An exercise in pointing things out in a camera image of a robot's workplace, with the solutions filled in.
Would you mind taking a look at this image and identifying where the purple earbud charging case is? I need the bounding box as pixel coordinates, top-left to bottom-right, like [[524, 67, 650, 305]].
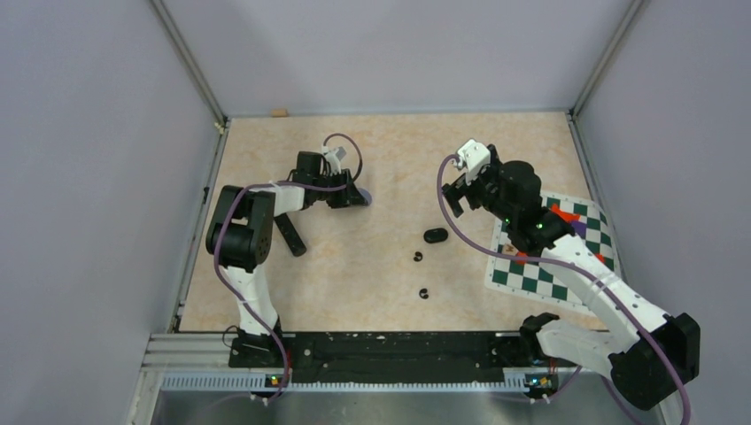
[[358, 189, 372, 206]]

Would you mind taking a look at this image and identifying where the black rectangular bar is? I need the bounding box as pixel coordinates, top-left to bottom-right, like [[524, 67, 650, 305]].
[[274, 213, 307, 258]]

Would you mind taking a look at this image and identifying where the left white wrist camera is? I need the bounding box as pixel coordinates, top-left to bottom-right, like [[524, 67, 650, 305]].
[[321, 145, 346, 175]]

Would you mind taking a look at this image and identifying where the green white chessboard mat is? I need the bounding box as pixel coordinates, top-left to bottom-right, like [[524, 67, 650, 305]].
[[484, 190, 622, 316]]

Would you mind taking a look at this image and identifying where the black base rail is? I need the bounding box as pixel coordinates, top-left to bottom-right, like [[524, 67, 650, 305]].
[[226, 331, 560, 397]]

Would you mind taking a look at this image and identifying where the small orange red block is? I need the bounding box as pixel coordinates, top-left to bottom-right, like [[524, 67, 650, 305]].
[[515, 252, 528, 265]]

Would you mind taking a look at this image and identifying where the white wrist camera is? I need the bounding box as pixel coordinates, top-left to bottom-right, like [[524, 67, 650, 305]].
[[454, 139, 491, 185], [321, 145, 346, 175]]

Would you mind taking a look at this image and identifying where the purple block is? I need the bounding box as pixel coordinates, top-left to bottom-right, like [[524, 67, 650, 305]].
[[570, 220, 587, 238]]

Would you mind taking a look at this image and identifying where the purple cable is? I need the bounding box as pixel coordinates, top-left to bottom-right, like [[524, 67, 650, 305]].
[[436, 153, 693, 425], [212, 132, 365, 406]]

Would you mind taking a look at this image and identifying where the red block upper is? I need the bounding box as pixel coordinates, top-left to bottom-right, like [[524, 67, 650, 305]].
[[550, 204, 581, 223]]

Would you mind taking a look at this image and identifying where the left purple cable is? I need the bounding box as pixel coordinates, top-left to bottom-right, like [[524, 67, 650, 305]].
[[212, 132, 365, 406]]

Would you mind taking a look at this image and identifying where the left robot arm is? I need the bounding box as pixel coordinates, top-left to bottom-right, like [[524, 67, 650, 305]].
[[205, 147, 371, 367]]

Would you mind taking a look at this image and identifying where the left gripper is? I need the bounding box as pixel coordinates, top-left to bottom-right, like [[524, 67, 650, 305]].
[[312, 168, 367, 209]]

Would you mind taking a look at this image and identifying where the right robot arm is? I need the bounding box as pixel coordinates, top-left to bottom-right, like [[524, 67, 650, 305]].
[[436, 154, 701, 423]]

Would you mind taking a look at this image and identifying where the wooden letter cube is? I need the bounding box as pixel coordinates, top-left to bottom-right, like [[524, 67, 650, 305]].
[[501, 243, 517, 256]]

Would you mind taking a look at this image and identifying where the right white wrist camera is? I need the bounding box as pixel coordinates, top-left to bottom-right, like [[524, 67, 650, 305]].
[[454, 139, 491, 185]]

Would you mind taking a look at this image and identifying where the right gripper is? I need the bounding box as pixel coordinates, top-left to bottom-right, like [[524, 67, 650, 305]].
[[441, 158, 516, 224]]

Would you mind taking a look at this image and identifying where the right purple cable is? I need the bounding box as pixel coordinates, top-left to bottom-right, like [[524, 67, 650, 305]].
[[436, 153, 693, 425]]

